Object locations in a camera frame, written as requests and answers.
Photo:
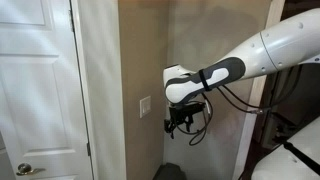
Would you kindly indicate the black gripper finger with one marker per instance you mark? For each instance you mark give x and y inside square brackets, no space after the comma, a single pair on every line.
[169,127]
[188,127]

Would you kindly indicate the white wall light switch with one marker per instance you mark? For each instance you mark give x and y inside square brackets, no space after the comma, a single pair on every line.
[145,106]

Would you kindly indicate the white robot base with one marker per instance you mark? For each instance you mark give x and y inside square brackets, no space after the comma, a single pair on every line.
[298,158]

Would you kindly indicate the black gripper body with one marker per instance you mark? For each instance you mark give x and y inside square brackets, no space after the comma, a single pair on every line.
[184,114]

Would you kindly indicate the white panel door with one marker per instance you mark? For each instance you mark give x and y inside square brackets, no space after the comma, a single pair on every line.
[42,117]

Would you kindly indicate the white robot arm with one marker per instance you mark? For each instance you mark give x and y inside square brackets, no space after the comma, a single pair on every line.
[293,41]

